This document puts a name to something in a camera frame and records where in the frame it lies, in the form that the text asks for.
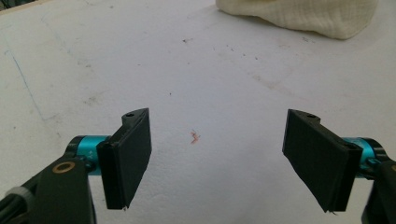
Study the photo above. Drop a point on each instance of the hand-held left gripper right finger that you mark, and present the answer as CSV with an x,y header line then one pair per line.
x,y
317,161

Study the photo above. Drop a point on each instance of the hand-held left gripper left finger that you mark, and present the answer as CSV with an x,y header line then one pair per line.
x,y
127,161

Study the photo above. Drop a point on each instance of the cream patterned cloth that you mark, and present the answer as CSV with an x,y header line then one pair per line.
x,y
295,15

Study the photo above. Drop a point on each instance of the white foam board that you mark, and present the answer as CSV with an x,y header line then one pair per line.
x,y
186,77

